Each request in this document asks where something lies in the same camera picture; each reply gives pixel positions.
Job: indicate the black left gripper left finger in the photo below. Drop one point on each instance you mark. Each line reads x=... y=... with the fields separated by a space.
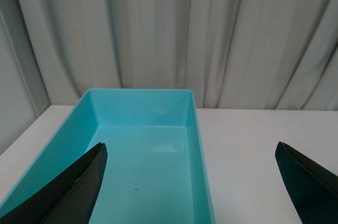
x=70 y=197

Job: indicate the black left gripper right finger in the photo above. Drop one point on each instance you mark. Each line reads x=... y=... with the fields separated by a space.
x=311 y=188

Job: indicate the turquoise plastic storage bin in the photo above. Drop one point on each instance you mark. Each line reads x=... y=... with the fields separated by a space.
x=155 y=171

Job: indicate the grey-white pleated curtain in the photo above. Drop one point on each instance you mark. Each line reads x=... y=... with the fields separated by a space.
x=242 y=54

